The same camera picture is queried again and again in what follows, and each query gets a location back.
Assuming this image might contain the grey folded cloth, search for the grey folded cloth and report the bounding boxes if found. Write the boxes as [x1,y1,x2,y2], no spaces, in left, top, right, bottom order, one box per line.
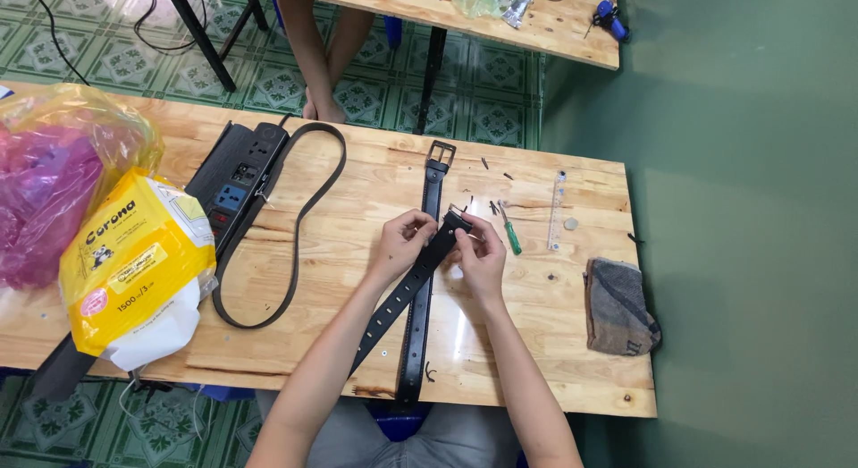
[583,257,663,357]

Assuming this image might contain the blue plastic stool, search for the blue plastic stool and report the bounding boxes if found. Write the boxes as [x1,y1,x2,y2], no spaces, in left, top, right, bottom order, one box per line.
[365,401,434,443]

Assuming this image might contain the person's right hand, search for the person's right hand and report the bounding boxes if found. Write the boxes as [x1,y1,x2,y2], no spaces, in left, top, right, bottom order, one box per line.
[452,212,508,301]

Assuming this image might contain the black cable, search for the black cable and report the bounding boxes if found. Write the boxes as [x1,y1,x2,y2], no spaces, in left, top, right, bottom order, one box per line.
[24,0,91,87]

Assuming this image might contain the black metal stand legs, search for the black metal stand legs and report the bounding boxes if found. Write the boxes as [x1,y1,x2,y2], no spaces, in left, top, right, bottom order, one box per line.
[161,0,269,93]

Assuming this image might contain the yellow white tissue pack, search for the yellow white tissue pack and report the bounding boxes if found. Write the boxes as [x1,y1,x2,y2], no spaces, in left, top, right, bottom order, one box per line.
[58,167,219,372]

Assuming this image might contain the person's left hand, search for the person's left hand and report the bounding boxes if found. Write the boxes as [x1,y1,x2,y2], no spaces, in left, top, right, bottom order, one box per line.
[370,209,441,282]

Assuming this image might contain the green handled screwdriver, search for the green handled screwdriver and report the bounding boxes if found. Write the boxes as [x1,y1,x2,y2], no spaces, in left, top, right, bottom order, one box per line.
[498,201,523,256]

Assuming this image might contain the pink plastic bag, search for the pink plastic bag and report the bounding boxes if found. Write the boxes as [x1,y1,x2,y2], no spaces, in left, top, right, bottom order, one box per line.
[0,122,105,291]

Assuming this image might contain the blue hand tool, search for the blue hand tool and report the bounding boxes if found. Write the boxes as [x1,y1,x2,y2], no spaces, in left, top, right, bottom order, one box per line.
[585,0,631,44]

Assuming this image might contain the clear plastic ruler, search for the clear plastic ruler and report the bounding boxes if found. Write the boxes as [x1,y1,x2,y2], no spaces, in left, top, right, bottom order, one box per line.
[547,170,568,252]

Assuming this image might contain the black belt with punched holes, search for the black belt with punched holes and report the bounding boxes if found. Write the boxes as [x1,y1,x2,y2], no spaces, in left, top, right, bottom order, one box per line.
[347,204,474,379]

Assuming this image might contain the dark brown looped belt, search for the dark brown looped belt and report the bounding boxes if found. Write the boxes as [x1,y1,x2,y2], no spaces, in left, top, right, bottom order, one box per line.
[211,121,348,330]

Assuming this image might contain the clear yellow plastic bag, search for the clear yellow plastic bag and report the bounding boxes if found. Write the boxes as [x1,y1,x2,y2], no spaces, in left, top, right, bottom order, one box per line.
[0,83,166,187]

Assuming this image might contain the white cable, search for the white cable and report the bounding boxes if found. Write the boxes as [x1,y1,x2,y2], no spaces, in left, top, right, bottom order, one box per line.
[118,371,210,443]

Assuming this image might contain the black stitched belt square buckle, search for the black stitched belt square buckle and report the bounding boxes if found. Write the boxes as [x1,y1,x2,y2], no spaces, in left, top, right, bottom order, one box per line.
[394,140,457,407]

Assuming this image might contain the silver foil packet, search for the silver foil packet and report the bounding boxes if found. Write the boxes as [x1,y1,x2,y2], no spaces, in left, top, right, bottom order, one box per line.
[501,0,534,30]

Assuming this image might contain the black power strip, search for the black power strip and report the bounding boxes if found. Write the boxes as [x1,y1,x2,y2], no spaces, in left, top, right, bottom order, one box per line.
[29,121,291,403]

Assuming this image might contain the wooden table with black legs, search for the wooden table with black legs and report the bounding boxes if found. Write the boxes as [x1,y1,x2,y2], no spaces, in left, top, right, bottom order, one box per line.
[267,0,621,136]

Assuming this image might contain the person's grey shorts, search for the person's grey shorts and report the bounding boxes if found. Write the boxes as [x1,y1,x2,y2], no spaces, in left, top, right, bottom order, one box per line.
[255,389,530,468]

